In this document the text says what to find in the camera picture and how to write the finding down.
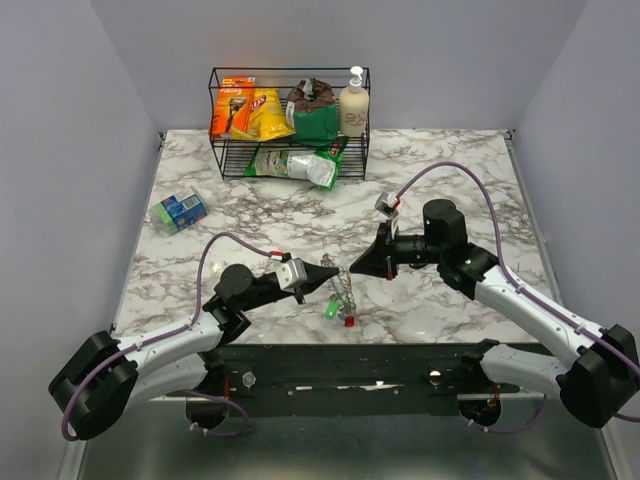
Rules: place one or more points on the green key tag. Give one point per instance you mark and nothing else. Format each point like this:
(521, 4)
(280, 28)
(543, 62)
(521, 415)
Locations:
(332, 310)

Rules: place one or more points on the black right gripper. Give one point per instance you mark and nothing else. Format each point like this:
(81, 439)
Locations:
(381, 258)

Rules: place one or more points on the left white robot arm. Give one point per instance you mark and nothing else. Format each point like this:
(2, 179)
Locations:
(106, 374)

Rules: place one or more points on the blue green small box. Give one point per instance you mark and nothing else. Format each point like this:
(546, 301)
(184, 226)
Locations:
(178, 212)

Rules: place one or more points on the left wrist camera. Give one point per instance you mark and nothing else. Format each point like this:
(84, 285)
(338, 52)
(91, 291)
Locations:
(291, 274)

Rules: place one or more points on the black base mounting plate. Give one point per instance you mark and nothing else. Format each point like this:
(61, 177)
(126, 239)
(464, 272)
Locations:
(336, 380)

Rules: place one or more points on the orange razor package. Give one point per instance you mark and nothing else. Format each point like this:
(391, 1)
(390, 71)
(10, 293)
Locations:
(231, 107)

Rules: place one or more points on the green brown coffee bag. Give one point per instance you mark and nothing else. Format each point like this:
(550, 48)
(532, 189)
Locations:
(312, 111)

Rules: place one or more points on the green white snack bag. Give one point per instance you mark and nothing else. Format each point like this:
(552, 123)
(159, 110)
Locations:
(320, 166)

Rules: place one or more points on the black wire shelf rack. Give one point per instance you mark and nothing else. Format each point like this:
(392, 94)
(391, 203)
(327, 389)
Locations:
(233, 156)

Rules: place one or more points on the cream lotion pump bottle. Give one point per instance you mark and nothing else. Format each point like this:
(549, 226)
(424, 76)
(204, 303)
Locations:
(353, 105)

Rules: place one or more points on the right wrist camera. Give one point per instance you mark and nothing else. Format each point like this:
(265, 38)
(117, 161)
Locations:
(388, 204)

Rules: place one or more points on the yellow chips bag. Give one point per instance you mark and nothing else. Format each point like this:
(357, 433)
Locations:
(266, 119)

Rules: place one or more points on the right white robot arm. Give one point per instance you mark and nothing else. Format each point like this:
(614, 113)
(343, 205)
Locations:
(589, 368)

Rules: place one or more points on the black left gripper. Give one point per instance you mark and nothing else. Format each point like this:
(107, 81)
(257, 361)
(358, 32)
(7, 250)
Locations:
(317, 275)

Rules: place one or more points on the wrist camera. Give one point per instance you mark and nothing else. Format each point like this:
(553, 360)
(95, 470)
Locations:
(291, 274)
(388, 204)

